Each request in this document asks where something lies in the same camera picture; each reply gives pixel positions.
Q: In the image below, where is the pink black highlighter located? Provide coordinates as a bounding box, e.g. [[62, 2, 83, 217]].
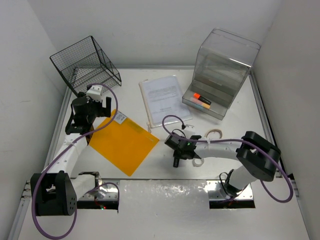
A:
[[173, 156, 180, 168]]

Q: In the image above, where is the yellow clip file folder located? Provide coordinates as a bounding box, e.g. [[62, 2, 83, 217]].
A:
[[89, 110, 159, 177]]

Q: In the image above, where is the yellow translucent highlighter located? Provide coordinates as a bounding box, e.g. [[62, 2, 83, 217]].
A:
[[189, 97, 210, 109]]

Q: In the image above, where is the orange black highlighter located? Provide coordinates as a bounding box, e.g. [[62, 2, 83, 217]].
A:
[[193, 92, 212, 106]]

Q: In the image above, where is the clear plastic drawer cabinet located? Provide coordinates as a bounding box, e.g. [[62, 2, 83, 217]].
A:
[[182, 28, 261, 120]]

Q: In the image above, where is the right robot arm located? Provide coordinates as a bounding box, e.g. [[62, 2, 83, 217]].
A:
[[164, 131, 281, 199]]

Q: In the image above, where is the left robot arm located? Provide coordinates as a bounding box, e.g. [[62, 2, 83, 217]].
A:
[[30, 96, 112, 217]]

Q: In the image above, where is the clear tape roll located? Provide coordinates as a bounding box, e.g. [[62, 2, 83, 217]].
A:
[[192, 158, 205, 168]]

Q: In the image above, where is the beige masking tape roll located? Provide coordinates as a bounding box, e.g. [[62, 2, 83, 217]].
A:
[[204, 128, 223, 139]]

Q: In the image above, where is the white front cover panel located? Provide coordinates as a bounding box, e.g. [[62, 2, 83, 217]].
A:
[[17, 177, 311, 240]]

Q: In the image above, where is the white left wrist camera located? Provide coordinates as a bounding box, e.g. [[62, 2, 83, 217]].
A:
[[85, 85, 103, 102]]

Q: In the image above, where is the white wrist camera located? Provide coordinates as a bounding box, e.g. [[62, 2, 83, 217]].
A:
[[182, 124, 196, 139], [85, 85, 103, 102]]

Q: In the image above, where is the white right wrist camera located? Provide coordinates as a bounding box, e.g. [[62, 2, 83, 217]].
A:
[[182, 124, 196, 139]]

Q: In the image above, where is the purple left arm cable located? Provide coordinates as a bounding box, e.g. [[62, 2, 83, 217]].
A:
[[31, 82, 120, 238]]

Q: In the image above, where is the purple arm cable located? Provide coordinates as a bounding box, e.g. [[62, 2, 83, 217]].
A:
[[161, 114, 294, 203], [31, 82, 120, 238]]

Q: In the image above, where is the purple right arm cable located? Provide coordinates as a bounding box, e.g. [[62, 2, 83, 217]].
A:
[[161, 114, 294, 203]]

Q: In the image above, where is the black wire mesh rack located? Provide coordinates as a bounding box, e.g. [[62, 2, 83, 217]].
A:
[[49, 35, 122, 96]]

